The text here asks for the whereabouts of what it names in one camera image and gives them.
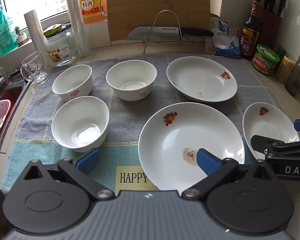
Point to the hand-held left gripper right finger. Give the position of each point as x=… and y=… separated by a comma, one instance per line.
x=207, y=161

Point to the white bowl with pink flower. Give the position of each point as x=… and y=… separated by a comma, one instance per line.
x=72, y=80

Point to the green-capped spice jar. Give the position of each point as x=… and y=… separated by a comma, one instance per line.
x=281, y=52

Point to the orange cooking wine jug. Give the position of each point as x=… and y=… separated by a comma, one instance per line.
x=90, y=7

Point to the white blue salt bag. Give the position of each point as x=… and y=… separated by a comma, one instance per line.
x=225, y=42

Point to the green soap pump bottle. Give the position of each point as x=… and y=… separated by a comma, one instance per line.
x=3, y=32

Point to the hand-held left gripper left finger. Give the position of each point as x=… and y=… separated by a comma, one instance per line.
x=88, y=160

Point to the small potted plant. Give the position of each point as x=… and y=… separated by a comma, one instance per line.
x=21, y=38

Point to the clear glass mug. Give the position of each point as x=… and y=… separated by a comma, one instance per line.
x=37, y=67

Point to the glass jar with green lid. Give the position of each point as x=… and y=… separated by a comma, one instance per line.
x=60, y=47

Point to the yellow-lidded spice jar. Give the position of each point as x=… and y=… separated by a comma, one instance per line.
x=285, y=70

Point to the binder clip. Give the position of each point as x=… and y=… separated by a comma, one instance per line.
x=232, y=29

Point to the bamboo cutting board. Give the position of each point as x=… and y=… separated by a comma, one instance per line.
x=140, y=5

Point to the grey blue checkered towel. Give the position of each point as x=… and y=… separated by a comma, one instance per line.
x=125, y=120

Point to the dark red knife block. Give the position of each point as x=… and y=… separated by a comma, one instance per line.
x=267, y=30

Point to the white red colander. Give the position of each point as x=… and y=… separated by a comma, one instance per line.
x=0, y=120

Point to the white plate with fruit print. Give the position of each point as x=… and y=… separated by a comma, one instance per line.
x=265, y=125
x=200, y=77
x=180, y=135

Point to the dark vinegar bottle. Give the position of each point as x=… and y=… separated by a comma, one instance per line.
x=248, y=42

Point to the plain white bowl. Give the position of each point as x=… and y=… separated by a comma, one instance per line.
x=75, y=120

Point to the green-lidded sauce jar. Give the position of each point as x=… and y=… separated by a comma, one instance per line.
x=265, y=60

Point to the red-capped glass bottle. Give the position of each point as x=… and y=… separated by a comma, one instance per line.
x=296, y=77

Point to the tall stack of plastic cups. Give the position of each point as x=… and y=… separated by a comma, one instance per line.
x=76, y=17

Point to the white bowl with grey flowers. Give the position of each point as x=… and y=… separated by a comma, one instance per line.
x=130, y=75

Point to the steel sink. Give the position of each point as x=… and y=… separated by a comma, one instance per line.
x=18, y=105

